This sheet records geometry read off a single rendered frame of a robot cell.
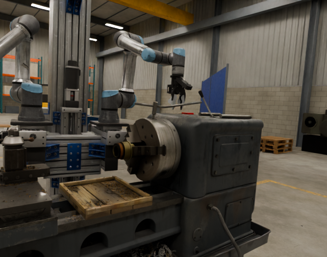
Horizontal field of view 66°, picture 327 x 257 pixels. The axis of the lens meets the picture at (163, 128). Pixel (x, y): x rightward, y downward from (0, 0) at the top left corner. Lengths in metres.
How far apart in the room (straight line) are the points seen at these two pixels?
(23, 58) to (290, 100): 10.84
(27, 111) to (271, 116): 11.14
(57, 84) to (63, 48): 0.26
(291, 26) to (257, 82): 2.63
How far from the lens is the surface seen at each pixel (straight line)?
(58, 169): 1.78
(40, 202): 0.94
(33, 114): 1.71
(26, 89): 1.73
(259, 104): 12.47
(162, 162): 1.17
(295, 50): 12.12
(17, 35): 1.74
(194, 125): 1.21
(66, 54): 1.95
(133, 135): 1.27
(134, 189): 1.25
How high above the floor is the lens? 1.30
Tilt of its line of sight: 5 degrees down
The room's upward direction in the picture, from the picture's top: 3 degrees clockwise
